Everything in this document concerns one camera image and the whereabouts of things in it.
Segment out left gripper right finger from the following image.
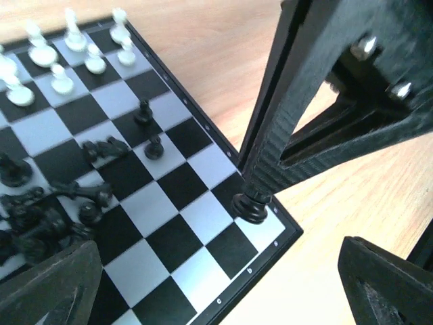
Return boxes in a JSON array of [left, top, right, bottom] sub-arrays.
[[338, 236, 432, 324]]

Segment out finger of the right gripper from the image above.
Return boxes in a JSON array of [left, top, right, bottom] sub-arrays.
[[236, 1, 345, 200]]

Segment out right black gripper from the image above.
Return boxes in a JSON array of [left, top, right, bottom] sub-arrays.
[[280, 1, 432, 188]]

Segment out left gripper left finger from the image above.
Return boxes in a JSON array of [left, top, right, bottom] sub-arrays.
[[1, 240, 102, 324]]

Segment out black rook piece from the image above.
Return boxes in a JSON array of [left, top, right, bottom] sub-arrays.
[[231, 193, 271, 225]]

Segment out black and white chessboard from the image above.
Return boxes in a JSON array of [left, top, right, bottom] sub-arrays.
[[1, 18, 302, 324]]

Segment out pile of black chess pieces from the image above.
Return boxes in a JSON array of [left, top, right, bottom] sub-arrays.
[[1, 182, 113, 265]]

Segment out lying black knight piece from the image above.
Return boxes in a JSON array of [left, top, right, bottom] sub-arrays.
[[82, 136, 129, 163]]

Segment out black pawn piece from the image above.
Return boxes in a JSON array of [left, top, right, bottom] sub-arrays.
[[144, 135, 164, 160], [134, 99, 154, 126]]

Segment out white pawn piece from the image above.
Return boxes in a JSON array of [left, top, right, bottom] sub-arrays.
[[117, 37, 136, 66], [85, 43, 106, 74]]

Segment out white corner rook piece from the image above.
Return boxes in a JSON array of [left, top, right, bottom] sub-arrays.
[[110, 7, 130, 44]]

